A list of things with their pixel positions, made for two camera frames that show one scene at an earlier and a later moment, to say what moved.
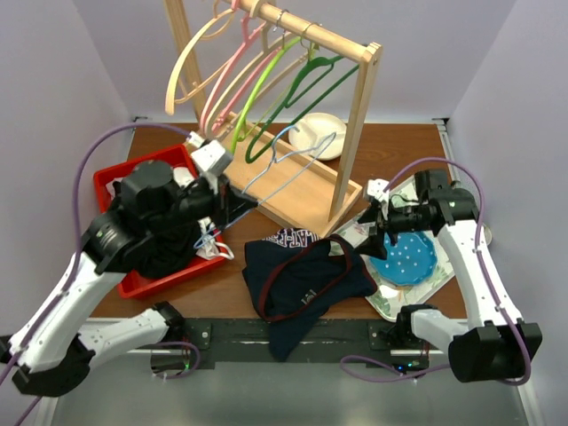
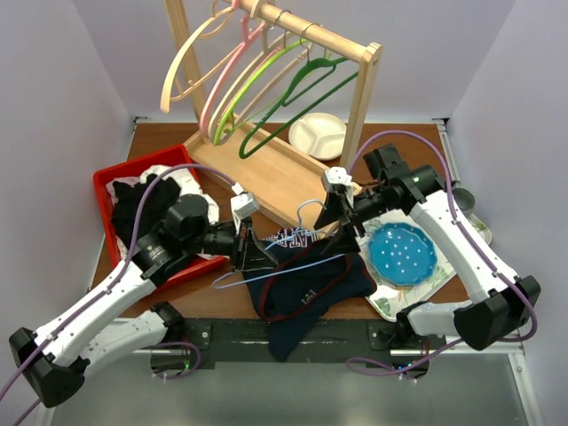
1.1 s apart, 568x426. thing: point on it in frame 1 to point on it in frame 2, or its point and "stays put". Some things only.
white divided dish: (319, 135) stays put
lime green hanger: (254, 92) to (224, 121)
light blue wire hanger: (331, 138) to (216, 285)
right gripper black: (374, 246) to (344, 241)
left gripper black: (227, 203) to (256, 257)
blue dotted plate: (412, 261) stays put
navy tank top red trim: (295, 276) stays put
